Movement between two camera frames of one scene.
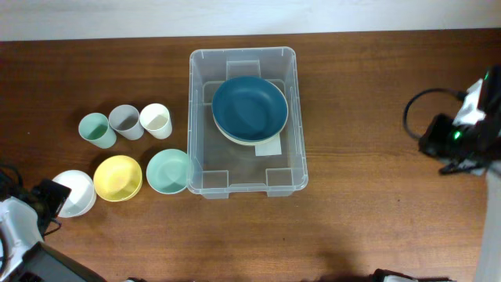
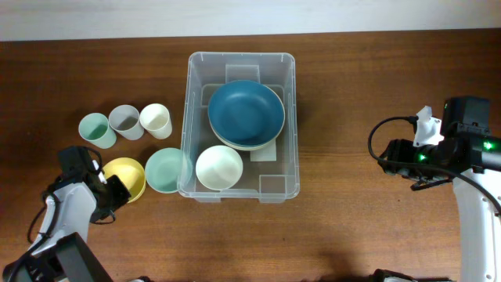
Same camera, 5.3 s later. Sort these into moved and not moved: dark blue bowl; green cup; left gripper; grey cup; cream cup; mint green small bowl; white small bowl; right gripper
Moved: left gripper; dark blue bowl; right gripper; white small bowl
Not moved: grey cup; green cup; mint green small bowl; cream cup
